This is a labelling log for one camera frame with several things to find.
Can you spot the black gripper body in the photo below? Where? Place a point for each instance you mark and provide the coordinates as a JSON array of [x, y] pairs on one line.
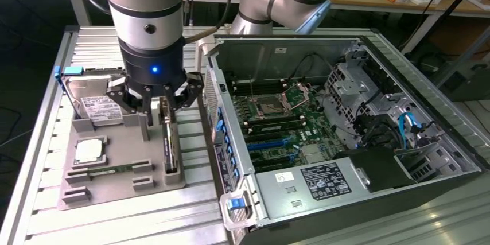
[[152, 67]]

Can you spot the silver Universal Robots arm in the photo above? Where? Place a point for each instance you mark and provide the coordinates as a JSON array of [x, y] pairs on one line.
[[146, 7]]

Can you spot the hard disk in blue caddy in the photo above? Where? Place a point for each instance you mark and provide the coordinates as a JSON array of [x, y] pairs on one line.
[[95, 101]]

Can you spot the thin metal locking lever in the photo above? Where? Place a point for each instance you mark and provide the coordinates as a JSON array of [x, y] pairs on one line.
[[252, 87]]

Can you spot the silver CPU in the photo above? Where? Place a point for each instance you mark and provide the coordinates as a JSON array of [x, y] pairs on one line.
[[88, 151]]

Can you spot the CPU socket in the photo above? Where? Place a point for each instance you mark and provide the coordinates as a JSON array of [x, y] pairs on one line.
[[270, 107]]

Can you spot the black RAM stick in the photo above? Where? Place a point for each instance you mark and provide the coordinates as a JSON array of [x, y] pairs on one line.
[[274, 127]]

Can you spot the green RAM stick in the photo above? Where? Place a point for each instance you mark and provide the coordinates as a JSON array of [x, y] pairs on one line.
[[111, 169]]

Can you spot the open socket cover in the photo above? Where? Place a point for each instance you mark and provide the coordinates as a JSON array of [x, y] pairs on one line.
[[297, 95]]

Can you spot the blue expansion slot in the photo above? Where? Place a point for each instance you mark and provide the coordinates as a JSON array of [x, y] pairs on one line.
[[267, 144]]

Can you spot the grey parts rack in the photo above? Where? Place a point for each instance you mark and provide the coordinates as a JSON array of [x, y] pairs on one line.
[[122, 187]]

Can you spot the green motherboard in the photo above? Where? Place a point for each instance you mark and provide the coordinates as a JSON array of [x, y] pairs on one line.
[[306, 130]]

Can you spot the silver chipset heat sink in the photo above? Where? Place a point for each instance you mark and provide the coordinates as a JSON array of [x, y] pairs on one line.
[[311, 154]]

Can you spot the perforated metal disk bay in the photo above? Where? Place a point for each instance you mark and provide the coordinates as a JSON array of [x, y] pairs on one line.
[[349, 90]]

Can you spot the blue case latch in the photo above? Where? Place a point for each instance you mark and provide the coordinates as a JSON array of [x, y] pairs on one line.
[[234, 203]]

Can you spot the grey power supply unit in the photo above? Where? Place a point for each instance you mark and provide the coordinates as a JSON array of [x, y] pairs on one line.
[[283, 193]]

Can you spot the black plastic fan shroud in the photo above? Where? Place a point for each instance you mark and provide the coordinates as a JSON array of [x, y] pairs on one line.
[[379, 167]]

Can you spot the open black PC case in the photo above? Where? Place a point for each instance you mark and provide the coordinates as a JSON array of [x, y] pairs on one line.
[[382, 213]]

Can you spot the grey slanted metal pole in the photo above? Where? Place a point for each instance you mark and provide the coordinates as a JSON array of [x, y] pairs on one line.
[[463, 55]]

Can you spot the dark equipment case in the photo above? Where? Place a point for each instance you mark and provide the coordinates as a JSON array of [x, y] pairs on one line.
[[470, 84]]

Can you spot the black slanted pole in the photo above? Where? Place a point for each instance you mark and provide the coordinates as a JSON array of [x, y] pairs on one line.
[[457, 2]]

